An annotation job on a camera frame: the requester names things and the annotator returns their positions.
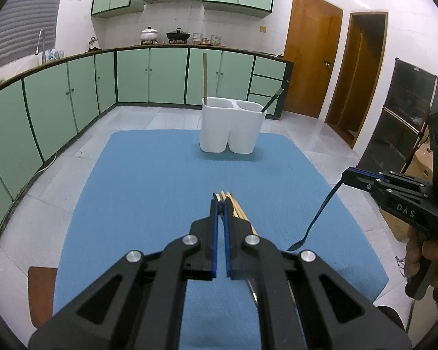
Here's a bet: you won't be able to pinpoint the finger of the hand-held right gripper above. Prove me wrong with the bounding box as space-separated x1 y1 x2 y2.
371 179 432 212
340 167 434 192

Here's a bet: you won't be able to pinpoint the brown wooden stool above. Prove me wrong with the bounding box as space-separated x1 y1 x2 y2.
28 267 58 329

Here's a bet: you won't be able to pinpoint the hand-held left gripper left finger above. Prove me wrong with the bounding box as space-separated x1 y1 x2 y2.
28 192 220 350

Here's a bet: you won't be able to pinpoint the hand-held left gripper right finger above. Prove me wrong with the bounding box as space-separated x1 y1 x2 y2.
224 197 413 350

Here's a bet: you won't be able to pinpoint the green lower kitchen cabinets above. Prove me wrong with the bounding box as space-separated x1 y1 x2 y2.
0 45 294 250

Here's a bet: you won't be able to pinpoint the blue tablecloth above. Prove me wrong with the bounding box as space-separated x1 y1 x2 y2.
53 130 389 350

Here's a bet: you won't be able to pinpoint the closed wooden door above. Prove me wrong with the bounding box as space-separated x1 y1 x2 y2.
283 0 344 119

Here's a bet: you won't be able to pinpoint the chrome sink faucet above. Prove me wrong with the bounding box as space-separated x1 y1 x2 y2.
35 29 46 64

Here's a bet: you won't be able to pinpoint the cardboard box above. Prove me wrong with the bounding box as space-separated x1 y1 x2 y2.
381 140 437 243

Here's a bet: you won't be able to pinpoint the white cooking pot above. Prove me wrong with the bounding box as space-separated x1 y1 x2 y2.
140 27 159 44

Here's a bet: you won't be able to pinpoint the black spoon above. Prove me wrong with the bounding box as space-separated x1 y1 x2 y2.
287 182 345 251

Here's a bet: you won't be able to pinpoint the open wooden doorway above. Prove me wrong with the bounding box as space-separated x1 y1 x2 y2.
325 10 389 150

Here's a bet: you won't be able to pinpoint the white two-compartment utensil holder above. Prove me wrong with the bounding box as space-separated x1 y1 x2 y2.
199 97 267 154

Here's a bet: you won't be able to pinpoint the black long-handled utensil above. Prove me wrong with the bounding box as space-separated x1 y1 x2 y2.
260 87 284 113

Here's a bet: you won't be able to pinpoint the black wok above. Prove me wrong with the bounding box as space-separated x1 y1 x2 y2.
166 28 191 43

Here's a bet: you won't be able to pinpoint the grey window blind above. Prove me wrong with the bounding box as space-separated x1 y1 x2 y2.
0 0 61 74

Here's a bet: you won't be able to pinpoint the black glass-front cabinet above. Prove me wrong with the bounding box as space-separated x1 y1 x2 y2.
356 57 438 176

